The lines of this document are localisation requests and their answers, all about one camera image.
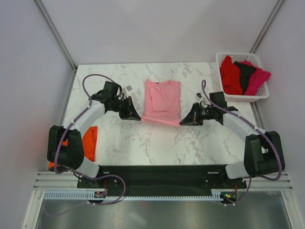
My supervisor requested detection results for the red t shirt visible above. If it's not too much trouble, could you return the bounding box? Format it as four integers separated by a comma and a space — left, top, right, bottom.
220, 55, 243, 95

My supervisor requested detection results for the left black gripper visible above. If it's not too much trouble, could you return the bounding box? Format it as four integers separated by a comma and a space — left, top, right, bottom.
109, 96, 141, 121

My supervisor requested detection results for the white plastic laundry basket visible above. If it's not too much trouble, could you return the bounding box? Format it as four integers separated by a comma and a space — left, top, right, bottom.
215, 52, 271, 103

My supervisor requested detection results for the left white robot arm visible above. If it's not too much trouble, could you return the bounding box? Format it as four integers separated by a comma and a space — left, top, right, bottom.
47, 81, 141, 187

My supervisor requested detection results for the right corner aluminium post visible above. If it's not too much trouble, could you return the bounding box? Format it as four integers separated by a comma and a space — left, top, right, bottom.
250, 0, 286, 53

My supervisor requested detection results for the left corner aluminium post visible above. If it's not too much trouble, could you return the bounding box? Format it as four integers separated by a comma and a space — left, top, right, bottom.
33, 0, 77, 72

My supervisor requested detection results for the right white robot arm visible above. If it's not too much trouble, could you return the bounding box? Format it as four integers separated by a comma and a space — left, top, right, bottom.
180, 92, 285, 188

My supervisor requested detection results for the white slotted cable duct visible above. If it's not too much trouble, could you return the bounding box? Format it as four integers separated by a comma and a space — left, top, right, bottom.
43, 189, 234, 201

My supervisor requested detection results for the aluminium frame rail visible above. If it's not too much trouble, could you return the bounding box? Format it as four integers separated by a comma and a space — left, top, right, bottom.
34, 172, 293, 191

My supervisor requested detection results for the corner aluminium post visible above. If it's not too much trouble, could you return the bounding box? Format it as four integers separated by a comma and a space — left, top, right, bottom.
250, 0, 286, 53
33, 0, 77, 72

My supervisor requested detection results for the magenta t shirt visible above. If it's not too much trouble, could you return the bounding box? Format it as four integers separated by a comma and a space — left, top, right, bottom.
241, 61, 271, 96

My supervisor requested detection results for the pink t shirt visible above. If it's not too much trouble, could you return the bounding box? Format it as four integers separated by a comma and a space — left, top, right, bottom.
141, 80, 182, 126

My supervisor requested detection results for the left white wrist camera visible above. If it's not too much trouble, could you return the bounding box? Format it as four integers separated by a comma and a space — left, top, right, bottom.
122, 85, 132, 97

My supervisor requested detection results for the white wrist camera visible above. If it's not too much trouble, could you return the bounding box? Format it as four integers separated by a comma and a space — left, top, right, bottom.
195, 93, 202, 102
122, 85, 132, 97

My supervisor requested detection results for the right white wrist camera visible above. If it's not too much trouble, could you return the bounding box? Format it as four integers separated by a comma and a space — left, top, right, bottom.
195, 93, 202, 102

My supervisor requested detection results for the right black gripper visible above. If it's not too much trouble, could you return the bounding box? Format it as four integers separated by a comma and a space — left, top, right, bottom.
180, 102, 215, 126

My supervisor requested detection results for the black t shirt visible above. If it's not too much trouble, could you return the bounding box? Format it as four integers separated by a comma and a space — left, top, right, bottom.
234, 61, 256, 94

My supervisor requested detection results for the folded orange t shirt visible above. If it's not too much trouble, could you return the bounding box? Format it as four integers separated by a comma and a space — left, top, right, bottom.
47, 125, 98, 169

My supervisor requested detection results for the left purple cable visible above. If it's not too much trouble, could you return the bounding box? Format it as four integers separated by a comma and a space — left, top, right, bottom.
44, 74, 126, 218

